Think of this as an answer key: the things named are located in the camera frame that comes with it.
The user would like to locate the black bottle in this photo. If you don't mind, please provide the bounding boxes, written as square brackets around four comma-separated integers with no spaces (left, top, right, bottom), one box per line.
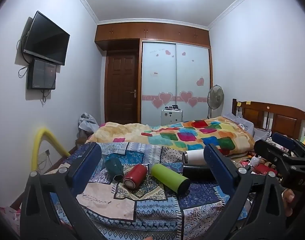
[182,164,214,181]

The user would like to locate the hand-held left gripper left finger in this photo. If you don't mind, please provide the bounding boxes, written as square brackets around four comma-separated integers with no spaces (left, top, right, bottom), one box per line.
[20,142,105,240]

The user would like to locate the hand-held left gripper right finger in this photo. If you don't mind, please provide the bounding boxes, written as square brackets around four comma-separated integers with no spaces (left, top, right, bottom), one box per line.
[203,144,287,240]

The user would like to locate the frosted sliding wardrobe with hearts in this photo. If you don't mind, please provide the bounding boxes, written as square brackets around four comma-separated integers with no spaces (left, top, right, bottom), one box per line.
[141,41,211,126]

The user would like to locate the brown overhead wooden cabinet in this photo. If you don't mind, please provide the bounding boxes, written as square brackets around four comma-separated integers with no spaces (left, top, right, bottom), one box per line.
[94,22,211,51]

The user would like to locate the lime green bottle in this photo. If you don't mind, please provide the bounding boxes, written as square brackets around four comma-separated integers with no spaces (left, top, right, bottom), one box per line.
[149,163,191,194]

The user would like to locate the grey cloth pile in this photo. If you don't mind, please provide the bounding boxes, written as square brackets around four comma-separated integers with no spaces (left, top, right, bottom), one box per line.
[79,112,100,133]

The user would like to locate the pink cloth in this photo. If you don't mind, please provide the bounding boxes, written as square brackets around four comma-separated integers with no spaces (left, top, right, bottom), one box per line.
[0,206,21,233]

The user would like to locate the black wall television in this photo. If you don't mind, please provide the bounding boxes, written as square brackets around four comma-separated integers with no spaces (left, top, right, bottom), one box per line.
[22,11,70,66]

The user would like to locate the brown wooden door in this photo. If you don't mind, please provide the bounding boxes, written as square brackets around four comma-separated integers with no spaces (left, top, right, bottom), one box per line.
[105,50,140,125]

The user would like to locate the red packet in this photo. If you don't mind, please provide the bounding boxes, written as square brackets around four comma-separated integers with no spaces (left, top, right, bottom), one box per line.
[254,164,278,176]

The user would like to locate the white thermos bottle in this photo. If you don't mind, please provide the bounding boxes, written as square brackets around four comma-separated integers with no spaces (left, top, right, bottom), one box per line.
[181,149,208,167]

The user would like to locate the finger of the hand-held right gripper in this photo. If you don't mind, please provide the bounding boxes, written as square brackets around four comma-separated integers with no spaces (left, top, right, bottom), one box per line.
[278,132,305,159]
[254,139,296,171]

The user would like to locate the television cable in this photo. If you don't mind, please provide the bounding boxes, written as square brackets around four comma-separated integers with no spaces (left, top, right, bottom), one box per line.
[16,39,29,78]

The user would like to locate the white box appliance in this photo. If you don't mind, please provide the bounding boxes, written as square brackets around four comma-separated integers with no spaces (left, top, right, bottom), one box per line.
[161,104,183,126]

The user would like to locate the person's right hand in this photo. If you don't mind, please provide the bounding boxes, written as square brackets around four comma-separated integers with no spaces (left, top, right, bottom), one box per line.
[282,188,296,217]

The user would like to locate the grey printed pillow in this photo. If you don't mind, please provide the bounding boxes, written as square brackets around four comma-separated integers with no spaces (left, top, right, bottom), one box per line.
[222,112,271,140]

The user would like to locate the brown wooden headboard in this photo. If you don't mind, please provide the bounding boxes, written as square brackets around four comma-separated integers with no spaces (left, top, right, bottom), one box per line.
[232,98,305,140]

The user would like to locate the standing electric fan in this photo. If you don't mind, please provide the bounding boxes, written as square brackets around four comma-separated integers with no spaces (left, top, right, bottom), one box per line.
[206,84,224,119]

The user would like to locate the yellow foam tube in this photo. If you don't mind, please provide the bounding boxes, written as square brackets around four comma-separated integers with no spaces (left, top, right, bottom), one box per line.
[31,127,71,174]

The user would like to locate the dark green cup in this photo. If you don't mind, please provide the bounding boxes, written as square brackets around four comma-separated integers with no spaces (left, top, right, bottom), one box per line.
[105,156,124,181]

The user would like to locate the blue patterned bedspread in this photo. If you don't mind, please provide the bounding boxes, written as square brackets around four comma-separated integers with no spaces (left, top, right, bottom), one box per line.
[44,141,251,240]

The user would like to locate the small black wall monitor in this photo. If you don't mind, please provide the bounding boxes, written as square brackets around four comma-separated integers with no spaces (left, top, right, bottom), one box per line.
[27,58,57,90]

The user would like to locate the colourful patchwork blanket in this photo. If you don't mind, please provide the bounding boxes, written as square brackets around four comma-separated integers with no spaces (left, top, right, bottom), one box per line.
[85,116,256,157]

